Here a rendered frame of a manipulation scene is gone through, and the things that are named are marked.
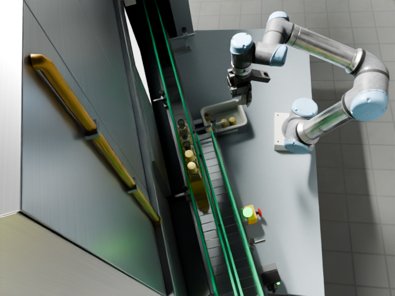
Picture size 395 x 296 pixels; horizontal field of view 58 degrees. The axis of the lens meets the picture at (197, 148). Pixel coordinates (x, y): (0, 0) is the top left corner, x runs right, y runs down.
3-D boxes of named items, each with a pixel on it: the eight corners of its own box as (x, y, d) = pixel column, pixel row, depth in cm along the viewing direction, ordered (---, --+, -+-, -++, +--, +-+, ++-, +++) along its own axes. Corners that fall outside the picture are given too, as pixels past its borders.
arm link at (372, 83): (303, 133, 175) (397, 78, 127) (298, 160, 169) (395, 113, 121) (283, 123, 172) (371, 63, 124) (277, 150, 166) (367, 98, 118)
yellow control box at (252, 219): (238, 212, 173) (238, 208, 167) (253, 209, 174) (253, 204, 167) (243, 226, 170) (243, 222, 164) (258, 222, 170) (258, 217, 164)
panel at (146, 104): (135, 51, 202) (116, 2, 172) (140, 50, 202) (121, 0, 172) (165, 197, 157) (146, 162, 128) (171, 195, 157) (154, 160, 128)
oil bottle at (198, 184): (192, 188, 169) (185, 168, 150) (203, 184, 169) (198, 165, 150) (194, 198, 166) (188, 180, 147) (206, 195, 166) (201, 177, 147)
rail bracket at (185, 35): (171, 57, 222) (164, 30, 203) (197, 51, 223) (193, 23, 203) (173, 63, 220) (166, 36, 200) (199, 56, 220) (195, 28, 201)
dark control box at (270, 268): (256, 270, 160) (257, 266, 153) (273, 265, 160) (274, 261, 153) (262, 289, 156) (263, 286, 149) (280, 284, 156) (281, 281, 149)
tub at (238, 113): (200, 117, 202) (198, 108, 195) (238, 106, 203) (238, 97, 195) (208, 142, 194) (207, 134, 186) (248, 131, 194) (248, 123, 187)
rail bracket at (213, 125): (193, 135, 182) (190, 122, 171) (225, 127, 182) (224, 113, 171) (194, 140, 180) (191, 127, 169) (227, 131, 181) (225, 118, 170)
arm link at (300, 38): (398, 53, 131) (276, 2, 127) (397, 76, 126) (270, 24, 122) (377, 71, 141) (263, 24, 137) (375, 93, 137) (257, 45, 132)
